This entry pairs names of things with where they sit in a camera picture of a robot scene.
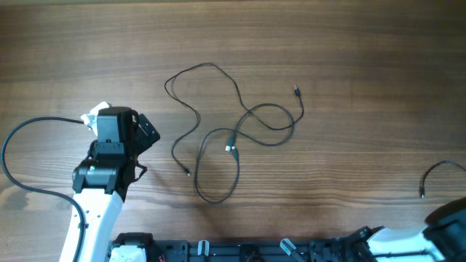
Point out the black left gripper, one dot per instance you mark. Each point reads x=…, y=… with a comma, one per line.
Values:
x=145, y=142

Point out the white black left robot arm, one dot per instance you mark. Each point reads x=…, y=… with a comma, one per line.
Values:
x=101, y=180

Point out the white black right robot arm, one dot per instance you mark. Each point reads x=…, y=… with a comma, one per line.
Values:
x=441, y=238

